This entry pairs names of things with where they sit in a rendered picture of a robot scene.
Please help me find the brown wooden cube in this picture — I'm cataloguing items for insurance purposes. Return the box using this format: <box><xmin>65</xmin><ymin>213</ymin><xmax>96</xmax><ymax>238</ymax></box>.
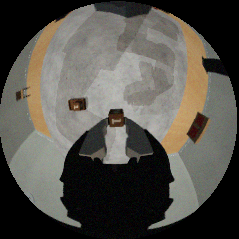
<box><xmin>72</xmin><ymin>101</ymin><xmax>83</xmax><ymax>111</ymax></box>
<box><xmin>108</xmin><ymin>109</ymin><xmax>124</xmax><ymax>127</ymax></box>

